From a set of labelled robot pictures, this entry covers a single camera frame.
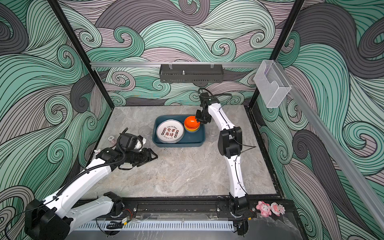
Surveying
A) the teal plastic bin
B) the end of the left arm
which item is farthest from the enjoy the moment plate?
the end of the left arm

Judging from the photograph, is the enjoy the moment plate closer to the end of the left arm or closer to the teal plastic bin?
the teal plastic bin

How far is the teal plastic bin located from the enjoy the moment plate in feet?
0.05

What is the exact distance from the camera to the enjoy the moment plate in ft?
3.26

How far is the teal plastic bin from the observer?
0.97 meters
